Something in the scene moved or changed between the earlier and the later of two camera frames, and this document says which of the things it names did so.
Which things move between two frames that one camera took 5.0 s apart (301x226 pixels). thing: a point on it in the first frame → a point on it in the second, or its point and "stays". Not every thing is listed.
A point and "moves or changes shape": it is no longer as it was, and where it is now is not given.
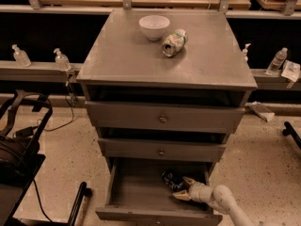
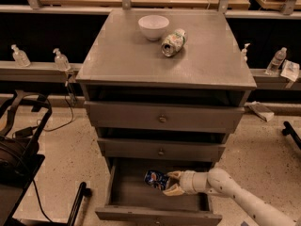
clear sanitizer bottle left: x=61 y=60 stays
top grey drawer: x=164 y=116 stays
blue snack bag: x=172 y=179 moves or changes shape
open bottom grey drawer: x=137 y=195 stays
